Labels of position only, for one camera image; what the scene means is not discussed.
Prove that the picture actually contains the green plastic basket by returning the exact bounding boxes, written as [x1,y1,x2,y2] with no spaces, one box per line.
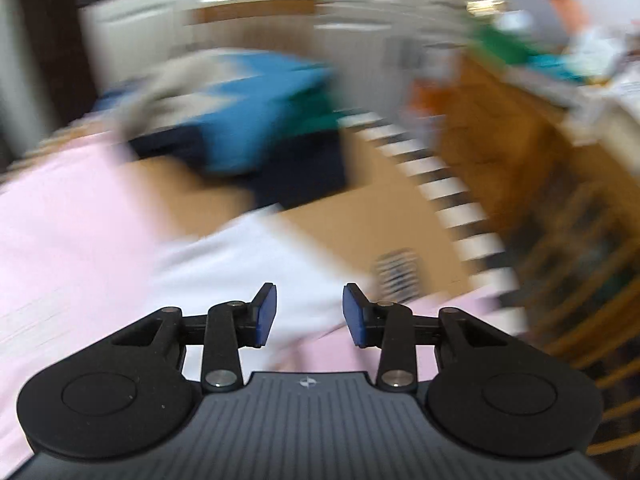
[470,20,546,68]

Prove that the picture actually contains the colour-block knit sweater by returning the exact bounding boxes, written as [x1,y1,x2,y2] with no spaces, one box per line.
[95,47,351,206]

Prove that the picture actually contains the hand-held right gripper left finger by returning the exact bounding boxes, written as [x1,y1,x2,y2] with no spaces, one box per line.
[110,282,277,392]

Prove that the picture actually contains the wooden drawer cabinet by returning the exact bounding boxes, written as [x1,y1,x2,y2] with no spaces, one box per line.
[430,55,640,271]

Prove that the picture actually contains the orange and white bag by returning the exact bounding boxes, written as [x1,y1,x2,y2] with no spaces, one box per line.
[547,0,591,36]

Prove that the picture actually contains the dark brown door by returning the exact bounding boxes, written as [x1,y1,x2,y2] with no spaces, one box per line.
[15,0,101,126]

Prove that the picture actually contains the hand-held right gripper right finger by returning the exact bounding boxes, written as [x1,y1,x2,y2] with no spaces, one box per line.
[342,283,511,393]

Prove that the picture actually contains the wooden spindle-back chair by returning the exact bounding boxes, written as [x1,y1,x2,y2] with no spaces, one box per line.
[520,180,640,456]
[192,0,341,51]

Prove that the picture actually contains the white sideboard cabinet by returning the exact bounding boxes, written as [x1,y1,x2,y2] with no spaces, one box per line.
[80,0,481,126]

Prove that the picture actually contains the pink and white t-shirt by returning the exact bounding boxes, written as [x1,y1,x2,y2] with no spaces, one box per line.
[0,135,501,471]

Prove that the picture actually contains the teal wet wipes packet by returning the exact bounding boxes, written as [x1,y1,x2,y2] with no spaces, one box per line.
[525,52,586,81]

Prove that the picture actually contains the grey board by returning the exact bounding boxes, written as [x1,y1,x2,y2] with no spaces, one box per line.
[505,0,561,36]

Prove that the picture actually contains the orange paper bag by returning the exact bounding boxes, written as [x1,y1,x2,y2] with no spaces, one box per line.
[407,80,441,121]

